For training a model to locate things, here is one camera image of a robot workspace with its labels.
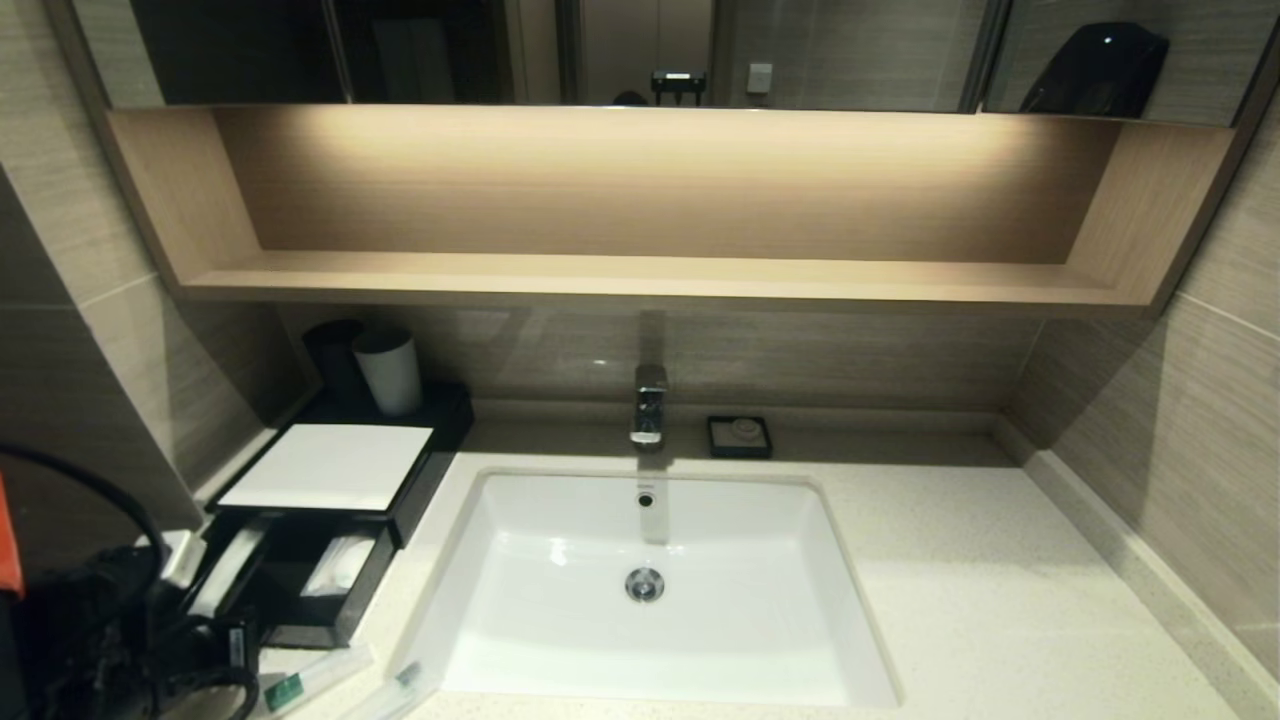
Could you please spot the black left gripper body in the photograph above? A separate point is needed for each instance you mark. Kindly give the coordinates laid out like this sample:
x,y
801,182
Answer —
x,y
190,640

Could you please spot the toothbrush with green label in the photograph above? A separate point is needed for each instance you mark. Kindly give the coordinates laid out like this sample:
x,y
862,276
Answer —
x,y
283,690

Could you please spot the black tray with white packets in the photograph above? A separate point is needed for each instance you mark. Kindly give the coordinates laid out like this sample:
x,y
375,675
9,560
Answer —
x,y
310,620

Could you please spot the grey plastic cup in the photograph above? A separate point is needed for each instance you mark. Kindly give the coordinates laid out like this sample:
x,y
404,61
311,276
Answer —
x,y
390,375

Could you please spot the black and orange left arm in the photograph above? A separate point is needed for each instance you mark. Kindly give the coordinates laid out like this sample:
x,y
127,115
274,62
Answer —
x,y
40,650

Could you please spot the white square plate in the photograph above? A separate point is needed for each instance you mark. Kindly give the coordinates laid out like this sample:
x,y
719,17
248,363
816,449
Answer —
x,y
330,465

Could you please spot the black amenity box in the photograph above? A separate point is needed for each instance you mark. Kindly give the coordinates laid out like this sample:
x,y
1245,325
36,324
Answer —
x,y
430,450

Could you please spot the long white sachet packet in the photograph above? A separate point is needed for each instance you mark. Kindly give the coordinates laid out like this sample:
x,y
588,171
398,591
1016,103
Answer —
x,y
232,565

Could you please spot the small white wrapped packet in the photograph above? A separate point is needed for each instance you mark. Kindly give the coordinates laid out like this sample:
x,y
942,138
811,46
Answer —
x,y
340,565

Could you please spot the small item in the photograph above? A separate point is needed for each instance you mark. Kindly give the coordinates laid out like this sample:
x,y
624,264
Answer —
x,y
405,678

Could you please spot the black tumbler cup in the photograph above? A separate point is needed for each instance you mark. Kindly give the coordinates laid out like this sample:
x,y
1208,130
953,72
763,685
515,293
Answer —
x,y
332,360

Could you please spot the white ceramic sink basin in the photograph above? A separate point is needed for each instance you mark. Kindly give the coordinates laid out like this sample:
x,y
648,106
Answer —
x,y
560,620

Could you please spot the chrome sink drain stopper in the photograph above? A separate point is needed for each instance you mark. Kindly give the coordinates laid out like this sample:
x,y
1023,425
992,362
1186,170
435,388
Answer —
x,y
645,585

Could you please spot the chrome sink faucet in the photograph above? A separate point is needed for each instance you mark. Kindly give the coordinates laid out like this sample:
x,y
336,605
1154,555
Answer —
x,y
649,400

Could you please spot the black square soap dish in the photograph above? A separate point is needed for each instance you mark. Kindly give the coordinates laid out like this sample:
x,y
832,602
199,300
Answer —
x,y
718,442

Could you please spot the round white soap bar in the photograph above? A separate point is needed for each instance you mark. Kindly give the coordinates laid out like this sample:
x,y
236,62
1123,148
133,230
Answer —
x,y
745,430

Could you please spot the wooden wall shelf niche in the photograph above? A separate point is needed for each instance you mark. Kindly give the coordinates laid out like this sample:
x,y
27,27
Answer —
x,y
650,280

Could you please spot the wall mirror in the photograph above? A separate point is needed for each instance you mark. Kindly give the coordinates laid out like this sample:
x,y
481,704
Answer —
x,y
850,50

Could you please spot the black glossy wall dispenser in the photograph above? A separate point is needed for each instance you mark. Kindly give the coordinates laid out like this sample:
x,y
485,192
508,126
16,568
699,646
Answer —
x,y
1092,72

